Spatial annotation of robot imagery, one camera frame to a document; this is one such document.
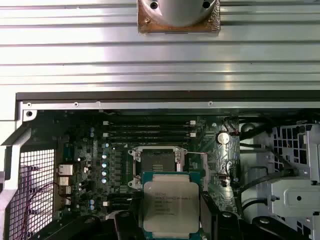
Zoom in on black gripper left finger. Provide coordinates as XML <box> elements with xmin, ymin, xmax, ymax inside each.
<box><xmin>37</xmin><ymin>191</ymin><xmax>145</xmax><ymax>240</ymax></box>

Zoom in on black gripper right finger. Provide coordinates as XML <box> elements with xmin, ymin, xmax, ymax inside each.
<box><xmin>199</xmin><ymin>191</ymin><xmax>314</xmax><ymax>240</ymax></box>

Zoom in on silver CPU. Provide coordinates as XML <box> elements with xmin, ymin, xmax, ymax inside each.
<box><xmin>141</xmin><ymin>171</ymin><xmax>201</xmax><ymax>240</ymax></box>

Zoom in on RAM slot white clips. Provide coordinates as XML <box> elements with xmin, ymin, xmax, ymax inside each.
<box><xmin>102</xmin><ymin>120</ymin><xmax>196</xmax><ymax>127</ymax></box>
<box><xmin>102</xmin><ymin>200</ymin><xmax>133</xmax><ymax>208</ymax></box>

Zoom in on RAM slot black clips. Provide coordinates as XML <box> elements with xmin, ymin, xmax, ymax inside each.
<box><xmin>107</xmin><ymin>191</ymin><xmax>142</xmax><ymax>200</ymax></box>
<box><xmin>107</xmin><ymin>138</ymin><xmax>196</xmax><ymax>145</ymax></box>
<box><xmin>107</xmin><ymin>126</ymin><xmax>196</xmax><ymax>133</ymax></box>

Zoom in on CPU socket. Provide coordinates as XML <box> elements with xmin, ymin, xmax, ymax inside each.
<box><xmin>127</xmin><ymin>146</ymin><xmax>189</xmax><ymax>193</ymax></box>

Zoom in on silver drive cage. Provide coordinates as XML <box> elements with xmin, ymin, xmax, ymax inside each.
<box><xmin>271</xmin><ymin>119</ymin><xmax>320</xmax><ymax>240</ymax></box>

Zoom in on silver coin battery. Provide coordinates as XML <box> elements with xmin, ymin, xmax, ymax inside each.
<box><xmin>215</xmin><ymin>131</ymin><xmax>230</xmax><ymax>145</ymax></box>

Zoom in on green motherboard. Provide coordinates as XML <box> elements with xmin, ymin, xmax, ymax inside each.
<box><xmin>52</xmin><ymin>108</ymin><xmax>241</xmax><ymax>226</ymax></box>

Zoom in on black PC case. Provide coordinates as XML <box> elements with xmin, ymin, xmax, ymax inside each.
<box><xmin>0</xmin><ymin>91</ymin><xmax>320</xmax><ymax>240</ymax></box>

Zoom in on red twisted wire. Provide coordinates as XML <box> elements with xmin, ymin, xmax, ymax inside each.
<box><xmin>19</xmin><ymin>164</ymin><xmax>56</xmax><ymax>227</ymax></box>

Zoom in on square brown base plate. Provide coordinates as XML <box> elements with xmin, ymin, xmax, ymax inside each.
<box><xmin>136</xmin><ymin>0</ymin><xmax>221</xmax><ymax>35</ymax></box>

